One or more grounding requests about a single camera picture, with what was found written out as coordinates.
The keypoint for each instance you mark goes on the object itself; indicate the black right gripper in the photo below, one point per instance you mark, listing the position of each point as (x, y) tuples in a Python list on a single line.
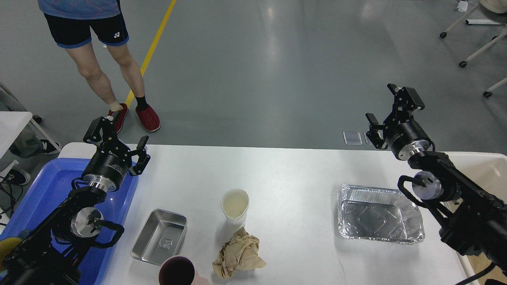
[(405, 137)]

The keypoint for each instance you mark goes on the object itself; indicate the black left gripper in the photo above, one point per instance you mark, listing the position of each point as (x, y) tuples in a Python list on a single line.
[(106, 171)]

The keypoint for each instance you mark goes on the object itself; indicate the aluminium foil tray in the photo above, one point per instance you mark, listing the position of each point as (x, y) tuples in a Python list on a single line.
[(378, 214)]

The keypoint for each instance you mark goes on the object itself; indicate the small stainless steel tray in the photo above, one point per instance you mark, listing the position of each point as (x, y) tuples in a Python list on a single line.
[(160, 238)]

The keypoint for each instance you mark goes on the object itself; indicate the pink mug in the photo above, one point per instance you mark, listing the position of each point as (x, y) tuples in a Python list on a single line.
[(179, 270)]

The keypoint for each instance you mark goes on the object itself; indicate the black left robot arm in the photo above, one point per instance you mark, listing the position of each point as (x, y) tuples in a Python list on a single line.
[(51, 253)]

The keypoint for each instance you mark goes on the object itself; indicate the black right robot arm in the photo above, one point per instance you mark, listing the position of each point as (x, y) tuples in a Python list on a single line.
[(472, 220)]

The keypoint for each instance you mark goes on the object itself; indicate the clear floor plate left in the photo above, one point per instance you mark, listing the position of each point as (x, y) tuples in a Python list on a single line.
[(352, 138)]

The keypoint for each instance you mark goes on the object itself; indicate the black sneaker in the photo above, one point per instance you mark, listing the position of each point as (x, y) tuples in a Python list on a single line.
[(17, 177)]

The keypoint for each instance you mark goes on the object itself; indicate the beige plastic bin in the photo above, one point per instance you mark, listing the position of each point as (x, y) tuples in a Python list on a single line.
[(489, 171)]

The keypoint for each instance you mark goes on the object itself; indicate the white side table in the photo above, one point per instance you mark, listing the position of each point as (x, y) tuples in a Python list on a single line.
[(23, 137)]

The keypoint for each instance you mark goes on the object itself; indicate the white paper cup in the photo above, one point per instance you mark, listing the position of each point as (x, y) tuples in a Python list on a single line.
[(235, 204)]

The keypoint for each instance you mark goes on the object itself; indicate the white rolling chair base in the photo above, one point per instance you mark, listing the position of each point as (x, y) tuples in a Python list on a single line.
[(476, 31)]

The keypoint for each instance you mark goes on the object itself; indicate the dark blue home mug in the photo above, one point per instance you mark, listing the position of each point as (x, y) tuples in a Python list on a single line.
[(9, 247)]

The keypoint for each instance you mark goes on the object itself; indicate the crumpled brown paper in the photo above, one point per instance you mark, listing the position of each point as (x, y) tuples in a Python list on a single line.
[(241, 252)]

